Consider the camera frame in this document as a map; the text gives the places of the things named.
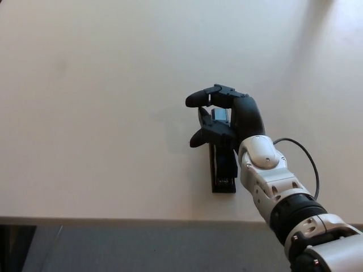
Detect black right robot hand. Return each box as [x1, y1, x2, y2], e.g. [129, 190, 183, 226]
[185, 83, 267, 149]

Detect black desktop stapler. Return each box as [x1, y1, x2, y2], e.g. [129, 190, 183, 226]
[209, 107, 237, 194]

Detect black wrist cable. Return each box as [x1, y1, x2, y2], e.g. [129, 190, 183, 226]
[272, 138, 320, 200]

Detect dark table leg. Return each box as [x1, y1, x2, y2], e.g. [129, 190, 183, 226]
[0, 225, 37, 272]

